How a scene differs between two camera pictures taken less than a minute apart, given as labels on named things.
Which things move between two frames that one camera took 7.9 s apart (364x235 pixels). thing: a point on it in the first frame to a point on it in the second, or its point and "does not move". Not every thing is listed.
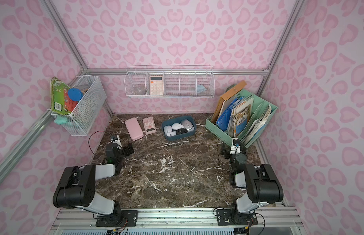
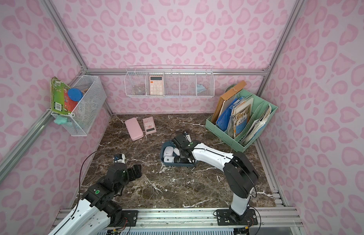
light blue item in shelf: [200, 88] does not move
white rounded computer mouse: [167, 129] to [168, 151]
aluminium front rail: [74, 219] does not move
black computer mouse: [181, 130] to [178, 160]
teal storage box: [169, 122] to [170, 144]
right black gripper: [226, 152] to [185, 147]
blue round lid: [75, 94] does not move
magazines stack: [240, 116] does not move
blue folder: [224, 117] does not move
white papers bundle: [258, 125] does not move
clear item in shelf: [140, 90] does not move
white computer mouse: [176, 126] to [176, 151]
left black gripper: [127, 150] to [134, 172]
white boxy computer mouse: [171, 133] to [169, 159]
